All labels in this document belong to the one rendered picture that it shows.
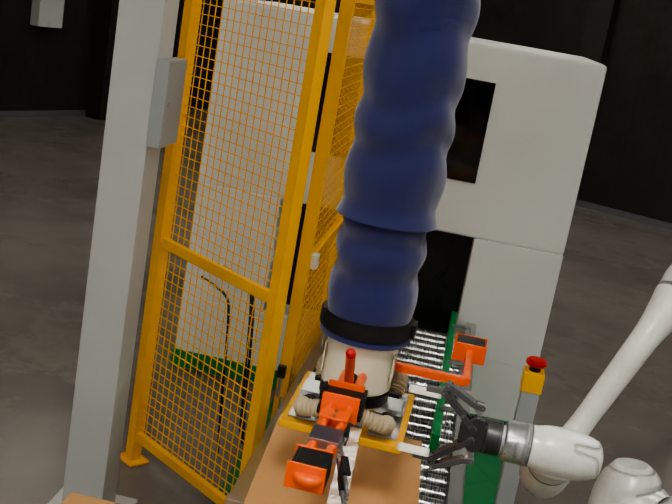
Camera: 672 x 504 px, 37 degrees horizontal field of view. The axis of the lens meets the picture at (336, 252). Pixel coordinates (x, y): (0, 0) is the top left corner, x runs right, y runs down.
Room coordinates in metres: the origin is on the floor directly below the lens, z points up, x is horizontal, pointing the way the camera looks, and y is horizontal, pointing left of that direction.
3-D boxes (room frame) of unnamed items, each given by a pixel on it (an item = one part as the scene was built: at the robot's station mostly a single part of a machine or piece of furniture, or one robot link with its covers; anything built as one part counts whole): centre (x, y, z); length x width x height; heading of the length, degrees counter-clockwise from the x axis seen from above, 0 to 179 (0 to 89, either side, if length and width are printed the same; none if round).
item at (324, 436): (1.85, -0.04, 1.22); 0.07 x 0.07 x 0.04; 83
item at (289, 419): (2.33, -0.01, 1.13); 0.34 x 0.10 x 0.05; 173
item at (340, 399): (2.07, -0.07, 1.23); 0.10 x 0.08 x 0.06; 83
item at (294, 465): (1.72, -0.02, 1.23); 0.08 x 0.07 x 0.05; 173
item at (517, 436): (2.01, -0.44, 1.23); 0.09 x 0.06 x 0.09; 173
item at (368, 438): (2.30, -0.20, 1.13); 0.34 x 0.10 x 0.05; 173
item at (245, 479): (3.87, 0.04, 0.50); 2.31 x 0.05 x 0.19; 173
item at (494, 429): (2.02, -0.37, 1.23); 0.09 x 0.07 x 0.08; 83
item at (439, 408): (4.16, -0.59, 0.60); 1.60 x 0.11 x 0.09; 173
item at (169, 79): (3.52, 0.67, 1.62); 0.20 x 0.05 x 0.30; 173
